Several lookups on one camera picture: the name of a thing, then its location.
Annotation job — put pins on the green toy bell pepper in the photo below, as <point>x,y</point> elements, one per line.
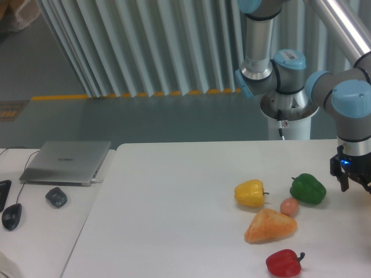
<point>306,188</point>

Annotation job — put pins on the orange toy bread wedge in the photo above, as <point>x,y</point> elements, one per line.
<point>268,225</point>

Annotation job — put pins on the white object at corner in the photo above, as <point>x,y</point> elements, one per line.
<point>8,268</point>

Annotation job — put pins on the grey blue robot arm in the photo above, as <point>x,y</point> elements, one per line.
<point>289,95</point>

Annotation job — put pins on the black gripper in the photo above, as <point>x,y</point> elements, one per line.
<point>343,166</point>

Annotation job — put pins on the dark grey small mouse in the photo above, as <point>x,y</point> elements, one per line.
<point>56,197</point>

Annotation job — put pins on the pink toy egg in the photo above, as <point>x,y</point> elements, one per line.
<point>289,207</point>

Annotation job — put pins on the black keyboard edge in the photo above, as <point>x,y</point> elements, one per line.
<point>4,191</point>

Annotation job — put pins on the yellow toy bell pepper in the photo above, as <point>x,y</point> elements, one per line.
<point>250,193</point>

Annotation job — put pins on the red toy bell pepper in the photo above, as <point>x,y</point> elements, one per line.
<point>284,263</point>

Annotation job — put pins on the silver closed laptop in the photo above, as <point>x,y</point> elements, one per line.
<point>72,163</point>

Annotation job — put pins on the white folding partition screen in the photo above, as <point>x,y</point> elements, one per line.
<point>151,47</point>

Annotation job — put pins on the black wired computer mouse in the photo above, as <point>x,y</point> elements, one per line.
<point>11,216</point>

